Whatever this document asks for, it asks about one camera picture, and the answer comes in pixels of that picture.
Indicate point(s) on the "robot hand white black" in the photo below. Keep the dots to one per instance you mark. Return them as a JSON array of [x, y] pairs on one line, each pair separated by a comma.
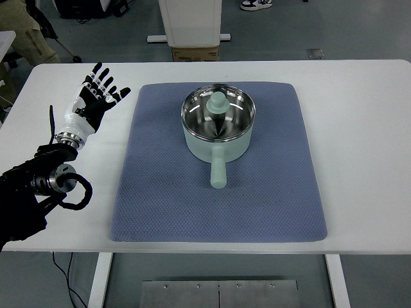
[[75, 122]]

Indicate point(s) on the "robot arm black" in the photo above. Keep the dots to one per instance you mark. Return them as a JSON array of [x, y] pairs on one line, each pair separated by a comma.
[[19, 183]]

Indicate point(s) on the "office chair base with caster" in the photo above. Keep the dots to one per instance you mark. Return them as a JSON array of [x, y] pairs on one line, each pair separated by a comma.
[[77, 58]]

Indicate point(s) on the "white side table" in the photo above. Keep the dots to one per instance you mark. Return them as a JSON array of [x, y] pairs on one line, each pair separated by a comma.
[[4, 41]]

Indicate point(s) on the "black equipment case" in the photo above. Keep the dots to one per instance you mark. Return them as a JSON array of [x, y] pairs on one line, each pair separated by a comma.
[[74, 9]]

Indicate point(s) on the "person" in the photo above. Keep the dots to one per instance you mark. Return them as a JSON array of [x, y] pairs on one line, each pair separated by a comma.
[[19, 19]]

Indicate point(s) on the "cardboard box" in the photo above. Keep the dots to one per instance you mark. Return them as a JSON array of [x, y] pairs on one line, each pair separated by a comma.
[[196, 54]]

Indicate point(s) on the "glass lid with green knob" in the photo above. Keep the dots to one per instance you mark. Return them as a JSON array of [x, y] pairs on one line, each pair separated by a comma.
[[218, 102]]

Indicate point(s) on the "white table leg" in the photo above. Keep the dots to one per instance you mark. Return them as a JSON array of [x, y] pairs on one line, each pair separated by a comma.
[[100, 279], [337, 282]]

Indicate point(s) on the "blue textured mat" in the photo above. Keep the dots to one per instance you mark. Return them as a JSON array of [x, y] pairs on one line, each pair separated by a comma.
[[257, 199]]

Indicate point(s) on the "person's shoe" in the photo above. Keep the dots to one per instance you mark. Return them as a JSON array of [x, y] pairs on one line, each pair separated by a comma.
[[250, 4], [266, 3]]

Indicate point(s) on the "grey floor socket plate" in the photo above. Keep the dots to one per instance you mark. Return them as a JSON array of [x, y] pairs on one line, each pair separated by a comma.
[[315, 53]]

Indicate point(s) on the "white pedestal cabinet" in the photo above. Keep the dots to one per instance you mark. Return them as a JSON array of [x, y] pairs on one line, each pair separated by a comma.
[[192, 22]]

